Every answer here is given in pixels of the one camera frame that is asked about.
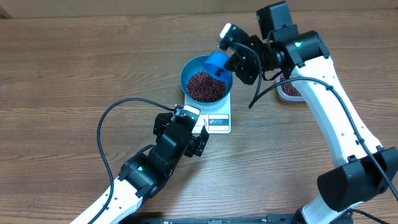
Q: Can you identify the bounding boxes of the blue plastic measuring scoop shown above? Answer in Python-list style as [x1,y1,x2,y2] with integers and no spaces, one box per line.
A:
[203,52,232,82]

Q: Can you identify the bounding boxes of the teal metal bowl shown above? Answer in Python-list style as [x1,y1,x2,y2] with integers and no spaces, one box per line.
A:
[180,55,233,101]

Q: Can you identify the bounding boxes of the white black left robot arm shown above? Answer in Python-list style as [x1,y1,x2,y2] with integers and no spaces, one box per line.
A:
[72,110,209,223]

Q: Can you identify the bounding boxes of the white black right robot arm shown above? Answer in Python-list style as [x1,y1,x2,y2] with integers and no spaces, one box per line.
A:
[218,1,397,223]

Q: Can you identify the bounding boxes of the white digital kitchen scale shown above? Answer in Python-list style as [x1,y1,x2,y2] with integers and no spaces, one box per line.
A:
[185,93,231,134]

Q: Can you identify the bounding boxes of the red beans in bowl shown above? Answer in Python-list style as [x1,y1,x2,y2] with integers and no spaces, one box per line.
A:
[187,70,226,103]

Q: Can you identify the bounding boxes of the clear container of red beans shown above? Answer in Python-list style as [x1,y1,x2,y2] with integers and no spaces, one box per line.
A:
[276,83,305,103]

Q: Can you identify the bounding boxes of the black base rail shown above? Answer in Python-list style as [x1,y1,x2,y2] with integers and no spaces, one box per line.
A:
[120,214,294,224]

